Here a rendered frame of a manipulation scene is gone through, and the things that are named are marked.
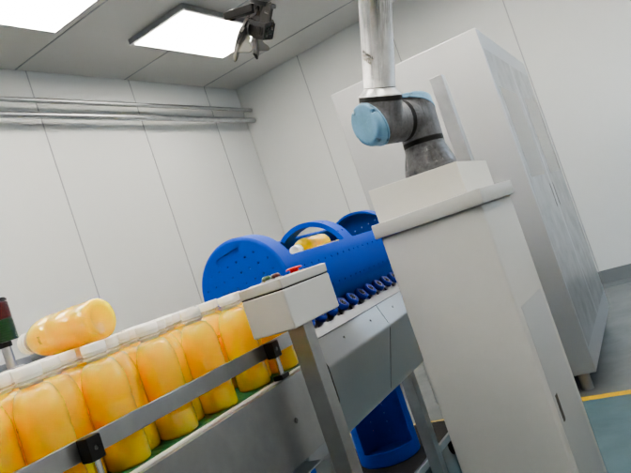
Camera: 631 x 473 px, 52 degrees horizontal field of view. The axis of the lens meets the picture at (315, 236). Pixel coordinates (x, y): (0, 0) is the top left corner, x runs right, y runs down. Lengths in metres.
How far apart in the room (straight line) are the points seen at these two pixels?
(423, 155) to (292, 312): 0.75
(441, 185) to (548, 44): 5.01
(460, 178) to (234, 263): 0.63
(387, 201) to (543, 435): 0.73
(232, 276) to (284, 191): 6.09
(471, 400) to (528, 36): 5.25
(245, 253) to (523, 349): 0.75
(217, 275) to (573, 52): 5.29
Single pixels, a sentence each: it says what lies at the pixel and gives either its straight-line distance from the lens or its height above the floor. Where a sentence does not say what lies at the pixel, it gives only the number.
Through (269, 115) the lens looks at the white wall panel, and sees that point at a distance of 7.88.
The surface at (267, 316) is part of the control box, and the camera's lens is 1.25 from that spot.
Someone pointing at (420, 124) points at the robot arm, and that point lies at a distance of 1.82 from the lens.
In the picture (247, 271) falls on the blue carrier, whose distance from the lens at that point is 1.70.
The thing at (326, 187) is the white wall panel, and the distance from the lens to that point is 7.49.
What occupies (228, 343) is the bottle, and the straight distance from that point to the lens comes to 1.35.
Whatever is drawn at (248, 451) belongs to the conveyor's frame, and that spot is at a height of 0.82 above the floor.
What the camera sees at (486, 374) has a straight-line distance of 1.78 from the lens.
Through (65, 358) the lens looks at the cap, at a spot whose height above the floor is 1.09.
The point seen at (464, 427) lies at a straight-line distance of 1.86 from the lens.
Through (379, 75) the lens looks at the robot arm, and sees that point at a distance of 1.75.
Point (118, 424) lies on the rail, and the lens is 1.05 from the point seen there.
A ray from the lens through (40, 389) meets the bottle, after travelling 1.00.
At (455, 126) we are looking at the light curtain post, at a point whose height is 1.46.
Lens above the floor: 1.11
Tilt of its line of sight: 2 degrees up
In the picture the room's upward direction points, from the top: 19 degrees counter-clockwise
